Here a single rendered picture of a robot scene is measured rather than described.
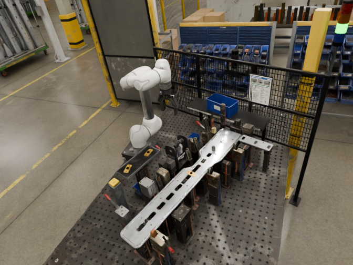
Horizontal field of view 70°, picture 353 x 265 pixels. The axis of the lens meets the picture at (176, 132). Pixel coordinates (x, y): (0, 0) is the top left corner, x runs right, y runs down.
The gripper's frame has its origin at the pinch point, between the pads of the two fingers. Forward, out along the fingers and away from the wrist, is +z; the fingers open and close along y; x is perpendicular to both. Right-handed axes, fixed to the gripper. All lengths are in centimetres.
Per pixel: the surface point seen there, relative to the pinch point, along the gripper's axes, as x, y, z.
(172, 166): -15.7, 9.3, 42.9
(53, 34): 237, -655, 66
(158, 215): -56, 29, 46
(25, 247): -128, -128, 146
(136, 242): -79, 30, 46
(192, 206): -20, 30, 75
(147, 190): -48, 13, 38
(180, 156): -1.1, 6.8, 43.8
